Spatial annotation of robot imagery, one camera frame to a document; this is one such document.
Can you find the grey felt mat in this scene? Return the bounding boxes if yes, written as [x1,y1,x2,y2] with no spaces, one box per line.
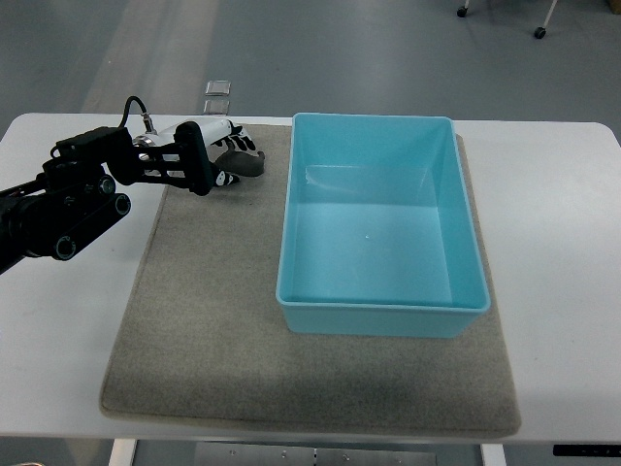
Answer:
[100,124,521,438]

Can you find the brown toy hippo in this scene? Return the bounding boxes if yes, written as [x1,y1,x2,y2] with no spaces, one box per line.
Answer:
[214,150,266,178]

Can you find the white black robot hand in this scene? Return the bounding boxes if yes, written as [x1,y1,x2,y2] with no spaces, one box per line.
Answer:
[147,119,259,195]

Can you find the upper floor socket plate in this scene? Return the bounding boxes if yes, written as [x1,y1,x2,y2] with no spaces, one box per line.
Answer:
[205,80,231,96]

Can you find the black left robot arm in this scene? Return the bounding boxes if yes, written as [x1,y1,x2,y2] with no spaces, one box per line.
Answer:
[1,121,219,271]

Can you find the white cart leg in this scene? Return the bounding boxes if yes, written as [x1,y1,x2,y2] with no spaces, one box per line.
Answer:
[540,0,558,30]

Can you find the black table control panel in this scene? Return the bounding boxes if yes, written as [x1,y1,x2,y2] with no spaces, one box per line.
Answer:
[553,444,621,458]

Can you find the blue plastic box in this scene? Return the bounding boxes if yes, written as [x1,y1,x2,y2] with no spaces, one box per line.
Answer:
[276,113,491,338]

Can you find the lower floor socket plate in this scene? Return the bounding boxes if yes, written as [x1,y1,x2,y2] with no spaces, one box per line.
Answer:
[203,99,230,116]

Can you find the floor socket plate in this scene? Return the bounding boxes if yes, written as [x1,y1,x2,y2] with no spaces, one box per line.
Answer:
[203,99,230,116]
[205,80,231,96]

